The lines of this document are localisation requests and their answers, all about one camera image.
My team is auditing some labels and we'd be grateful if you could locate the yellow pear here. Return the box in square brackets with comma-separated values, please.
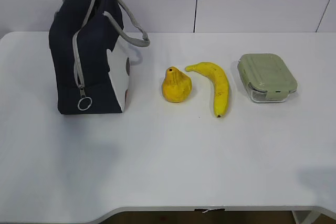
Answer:
[162, 67, 192, 103]

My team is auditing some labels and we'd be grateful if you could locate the yellow banana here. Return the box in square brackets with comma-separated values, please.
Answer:
[185, 62, 229, 118]

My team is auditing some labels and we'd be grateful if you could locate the navy blue lunch bag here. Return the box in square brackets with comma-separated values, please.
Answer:
[49, 0, 150, 115]

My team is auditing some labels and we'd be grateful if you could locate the green lid glass container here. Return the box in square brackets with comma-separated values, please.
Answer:
[237, 54, 298, 103]

